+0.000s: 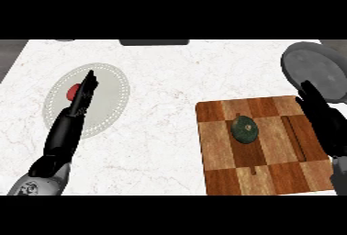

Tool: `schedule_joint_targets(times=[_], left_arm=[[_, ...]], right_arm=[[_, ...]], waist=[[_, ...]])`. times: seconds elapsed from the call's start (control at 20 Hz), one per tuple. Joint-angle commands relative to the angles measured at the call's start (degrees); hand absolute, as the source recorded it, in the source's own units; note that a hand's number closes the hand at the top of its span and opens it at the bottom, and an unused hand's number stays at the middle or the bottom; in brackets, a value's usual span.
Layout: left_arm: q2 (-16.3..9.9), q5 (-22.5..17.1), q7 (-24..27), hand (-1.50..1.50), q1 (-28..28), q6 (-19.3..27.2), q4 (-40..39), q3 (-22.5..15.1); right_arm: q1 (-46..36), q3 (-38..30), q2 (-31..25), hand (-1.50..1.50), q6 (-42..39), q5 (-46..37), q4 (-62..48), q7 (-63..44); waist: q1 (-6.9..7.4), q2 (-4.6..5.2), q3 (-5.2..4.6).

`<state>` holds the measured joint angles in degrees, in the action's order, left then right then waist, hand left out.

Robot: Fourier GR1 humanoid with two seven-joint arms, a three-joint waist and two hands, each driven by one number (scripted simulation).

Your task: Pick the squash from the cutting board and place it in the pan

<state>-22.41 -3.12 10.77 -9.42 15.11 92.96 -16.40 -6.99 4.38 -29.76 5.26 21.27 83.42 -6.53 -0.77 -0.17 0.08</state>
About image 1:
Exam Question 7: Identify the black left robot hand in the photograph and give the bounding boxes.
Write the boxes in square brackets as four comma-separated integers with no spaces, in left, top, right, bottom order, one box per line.
[26,69,100,179]

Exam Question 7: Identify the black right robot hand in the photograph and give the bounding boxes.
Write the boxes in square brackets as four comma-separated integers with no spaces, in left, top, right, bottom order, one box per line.
[294,80,347,159]

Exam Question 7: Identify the checkered wooden cutting board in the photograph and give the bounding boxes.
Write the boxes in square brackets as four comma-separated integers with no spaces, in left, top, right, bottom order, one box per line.
[193,95,338,196]

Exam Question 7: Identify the grey round pan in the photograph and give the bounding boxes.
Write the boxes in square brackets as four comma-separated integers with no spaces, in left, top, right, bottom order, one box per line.
[279,41,347,104]

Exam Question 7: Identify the dark green squash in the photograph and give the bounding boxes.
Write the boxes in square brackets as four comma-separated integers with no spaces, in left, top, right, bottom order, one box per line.
[230,113,260,145]

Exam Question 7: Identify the red round fruit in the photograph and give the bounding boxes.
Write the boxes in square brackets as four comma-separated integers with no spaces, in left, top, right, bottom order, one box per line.
[66,83,82,102]

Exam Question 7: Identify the pale grey oval placemat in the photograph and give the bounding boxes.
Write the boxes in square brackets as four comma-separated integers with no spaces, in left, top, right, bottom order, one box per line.
[41,62,131,140]

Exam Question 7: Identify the dark grey flat appliance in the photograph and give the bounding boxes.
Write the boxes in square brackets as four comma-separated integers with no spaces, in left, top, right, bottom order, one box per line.
[118,39,190,47]

